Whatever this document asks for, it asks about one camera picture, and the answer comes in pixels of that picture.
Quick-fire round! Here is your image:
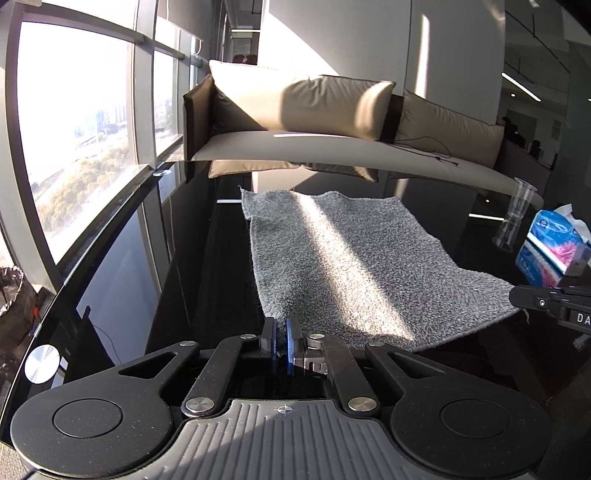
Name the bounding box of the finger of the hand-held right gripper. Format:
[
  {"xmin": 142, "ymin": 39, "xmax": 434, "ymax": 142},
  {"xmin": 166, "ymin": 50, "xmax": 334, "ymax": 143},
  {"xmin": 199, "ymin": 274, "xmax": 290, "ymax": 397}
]
[{"xmin": 510, "ymin": 285, "xmax": 562, "ymax": 311}]

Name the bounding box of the grey towel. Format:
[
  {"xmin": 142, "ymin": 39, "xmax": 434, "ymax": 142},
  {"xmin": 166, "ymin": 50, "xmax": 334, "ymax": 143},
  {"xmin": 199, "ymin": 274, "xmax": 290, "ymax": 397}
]
[{"xmin": 240, "ymin": 187, "xmax": 525, "ymax": 354}]

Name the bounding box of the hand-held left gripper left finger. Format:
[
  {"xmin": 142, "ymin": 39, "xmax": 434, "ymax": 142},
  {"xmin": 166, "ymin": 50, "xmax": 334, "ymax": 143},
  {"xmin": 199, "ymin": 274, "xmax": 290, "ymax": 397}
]
[{"xmin": 117, "ymin": 318, "xmax": 281, "ymax": 418}]

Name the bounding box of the beige sofa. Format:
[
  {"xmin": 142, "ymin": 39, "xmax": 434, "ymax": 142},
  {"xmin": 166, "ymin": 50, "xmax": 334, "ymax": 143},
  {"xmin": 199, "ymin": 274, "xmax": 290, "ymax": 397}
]
[{"xmin": 183, "ymin": 74, "xmax": 546, "ymax": 209}]

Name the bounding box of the blue tissue pack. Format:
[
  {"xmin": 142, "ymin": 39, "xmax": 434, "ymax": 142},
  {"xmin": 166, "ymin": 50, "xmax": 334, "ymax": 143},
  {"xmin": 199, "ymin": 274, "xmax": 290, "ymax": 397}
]
[{"xmin": 526, "ymin": 204, "xmax": 591, "ymax": 277}]

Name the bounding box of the small beige cushion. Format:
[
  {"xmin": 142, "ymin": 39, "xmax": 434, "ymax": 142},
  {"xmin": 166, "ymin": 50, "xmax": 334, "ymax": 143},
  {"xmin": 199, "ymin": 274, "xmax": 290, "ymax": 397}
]
[{"xmin": 397, "ymin": 89, "xmax": 506, "ymax": 168}]

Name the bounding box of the clear plastic cup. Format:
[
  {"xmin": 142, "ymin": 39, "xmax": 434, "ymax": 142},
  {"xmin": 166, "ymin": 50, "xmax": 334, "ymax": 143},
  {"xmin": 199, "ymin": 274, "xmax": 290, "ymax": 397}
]
[{"xmin": 505, "ymin": 178, "xmax": 539, "ymax": 223}]

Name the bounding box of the large beige cushion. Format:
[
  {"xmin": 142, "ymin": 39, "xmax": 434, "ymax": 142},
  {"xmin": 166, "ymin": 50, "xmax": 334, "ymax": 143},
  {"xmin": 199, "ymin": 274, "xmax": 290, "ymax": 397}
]
[{"xmin": 209, "ymin": 59, "xmax": 397, "ymax": 142}]

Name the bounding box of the window roller blind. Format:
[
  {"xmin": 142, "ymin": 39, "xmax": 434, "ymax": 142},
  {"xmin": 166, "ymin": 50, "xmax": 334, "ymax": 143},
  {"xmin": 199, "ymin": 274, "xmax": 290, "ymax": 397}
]
[{"xmin": 154, "ymin": 0, "xmax": 204, "ymax": 56}]

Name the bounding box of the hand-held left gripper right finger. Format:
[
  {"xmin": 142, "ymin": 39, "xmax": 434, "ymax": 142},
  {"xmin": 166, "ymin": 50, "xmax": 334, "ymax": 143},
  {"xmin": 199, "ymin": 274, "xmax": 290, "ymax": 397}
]
[{"xmin": 285, "ymin": 318, "xmax": 445, "ymax": 419}]

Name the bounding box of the round metal table cap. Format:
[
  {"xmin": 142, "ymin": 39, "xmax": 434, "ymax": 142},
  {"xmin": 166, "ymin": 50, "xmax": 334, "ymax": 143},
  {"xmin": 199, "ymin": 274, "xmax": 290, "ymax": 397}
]
[{"xmin": 24, "ymin": 344, "xmax": 60, "ymax": 383}]

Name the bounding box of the black cable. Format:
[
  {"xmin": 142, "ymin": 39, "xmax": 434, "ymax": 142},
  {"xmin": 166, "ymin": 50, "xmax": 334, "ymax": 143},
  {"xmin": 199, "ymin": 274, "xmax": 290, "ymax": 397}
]
[{"xmin": 383, "ymin": 135, "xmax": 461, "ymax": 167}]

